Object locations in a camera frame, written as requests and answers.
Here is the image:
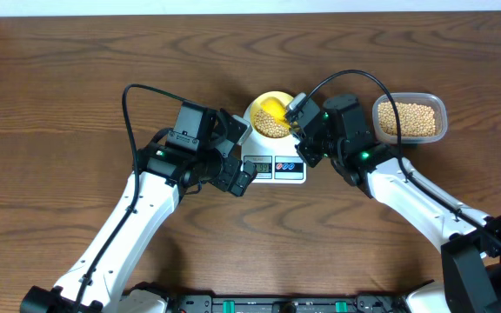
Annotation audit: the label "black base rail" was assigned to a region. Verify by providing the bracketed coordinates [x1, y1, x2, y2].
[117, 283, 414, 313]

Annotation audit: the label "clear plastic container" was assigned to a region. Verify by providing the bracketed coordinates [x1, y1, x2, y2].
[372, 92, 448, 144]

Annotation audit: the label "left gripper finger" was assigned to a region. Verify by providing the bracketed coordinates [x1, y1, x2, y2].
[228, 161, 257, 196]
[217, 109, 251, 157]

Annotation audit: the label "yellow plastic measuring scoop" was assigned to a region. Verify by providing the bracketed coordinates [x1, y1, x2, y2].
[260, 97, 291, 129]

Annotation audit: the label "white digital kitchen scale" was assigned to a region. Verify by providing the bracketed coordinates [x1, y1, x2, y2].
[241, 107, 307, 184]

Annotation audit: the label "soybeans in container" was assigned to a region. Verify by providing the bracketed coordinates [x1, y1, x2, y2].
[377, 102, 437, 137]

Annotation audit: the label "pale yellow bowl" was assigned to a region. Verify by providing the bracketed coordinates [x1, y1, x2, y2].
[249, 91, 294, 139]

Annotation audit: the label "green tape strip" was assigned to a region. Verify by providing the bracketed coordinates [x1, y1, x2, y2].
[397, 143, 418, 149]

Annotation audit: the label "left black cable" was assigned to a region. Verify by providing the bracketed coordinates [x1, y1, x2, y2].
[71, 83, 190, 313]

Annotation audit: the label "soybeans in bowl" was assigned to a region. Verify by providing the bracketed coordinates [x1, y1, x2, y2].
[254, 110, 290, 138]

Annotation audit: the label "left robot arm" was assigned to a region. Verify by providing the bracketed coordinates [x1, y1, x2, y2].
[20, 104, 257, 312]

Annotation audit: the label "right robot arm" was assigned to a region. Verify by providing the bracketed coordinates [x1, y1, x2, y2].
[286, 94, 501, 312]

